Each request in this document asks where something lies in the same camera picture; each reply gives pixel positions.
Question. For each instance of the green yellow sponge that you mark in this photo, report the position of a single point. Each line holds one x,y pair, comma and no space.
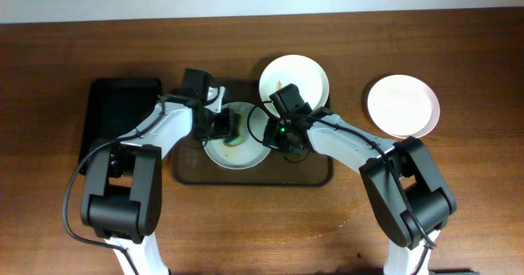
235,132

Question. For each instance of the large brown serving tray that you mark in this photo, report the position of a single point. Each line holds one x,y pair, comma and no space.
191,165

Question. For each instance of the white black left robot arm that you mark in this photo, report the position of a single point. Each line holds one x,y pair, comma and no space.
122,196

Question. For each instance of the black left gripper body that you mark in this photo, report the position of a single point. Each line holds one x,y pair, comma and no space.
222,124

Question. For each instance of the white plate with sauce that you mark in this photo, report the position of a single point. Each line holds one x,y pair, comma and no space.
305,73

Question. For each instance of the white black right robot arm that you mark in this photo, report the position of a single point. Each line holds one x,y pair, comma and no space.
410,199

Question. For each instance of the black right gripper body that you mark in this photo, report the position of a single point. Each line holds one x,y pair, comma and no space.
277,137

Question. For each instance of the pink plate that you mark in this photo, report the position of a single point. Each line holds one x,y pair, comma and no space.
403,106

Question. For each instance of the light blue plate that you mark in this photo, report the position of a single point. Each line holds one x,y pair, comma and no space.
243,151

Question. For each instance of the small black tray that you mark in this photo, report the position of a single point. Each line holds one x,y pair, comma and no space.
115,107

